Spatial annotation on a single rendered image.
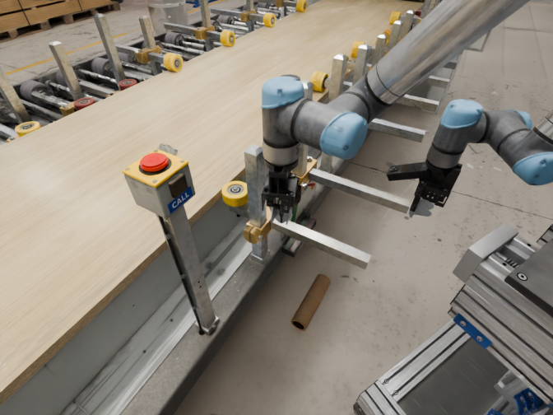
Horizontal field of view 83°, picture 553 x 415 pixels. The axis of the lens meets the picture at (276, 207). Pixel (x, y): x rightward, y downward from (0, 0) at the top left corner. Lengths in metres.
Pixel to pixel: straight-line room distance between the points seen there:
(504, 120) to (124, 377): 1.11
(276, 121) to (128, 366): 0.75
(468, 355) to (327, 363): 0.57
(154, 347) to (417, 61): 0.91
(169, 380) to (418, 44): 0.84
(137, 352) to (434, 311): 1.42
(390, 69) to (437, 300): 1.51
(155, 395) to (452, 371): 1.09
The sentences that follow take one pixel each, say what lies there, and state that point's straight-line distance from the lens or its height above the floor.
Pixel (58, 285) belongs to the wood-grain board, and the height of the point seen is 0.90.
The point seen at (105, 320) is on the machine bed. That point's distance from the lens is 0.93.
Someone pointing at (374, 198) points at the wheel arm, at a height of 0.85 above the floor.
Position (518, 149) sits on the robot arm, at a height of 1.14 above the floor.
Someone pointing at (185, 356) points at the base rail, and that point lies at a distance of 0.88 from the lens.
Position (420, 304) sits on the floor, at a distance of 1.87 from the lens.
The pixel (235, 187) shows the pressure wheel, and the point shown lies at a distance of 0.92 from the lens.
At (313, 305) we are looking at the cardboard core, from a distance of 1.64.
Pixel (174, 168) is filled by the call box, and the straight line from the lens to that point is 0.49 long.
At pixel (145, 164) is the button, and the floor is 1.23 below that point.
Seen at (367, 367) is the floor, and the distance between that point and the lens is 1.64.
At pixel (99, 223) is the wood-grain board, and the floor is 0.90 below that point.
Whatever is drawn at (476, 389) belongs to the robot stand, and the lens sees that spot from 1.54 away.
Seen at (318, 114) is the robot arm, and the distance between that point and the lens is 0.53.
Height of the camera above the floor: 1.50
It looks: 44 degrees down
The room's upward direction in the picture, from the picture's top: straight up
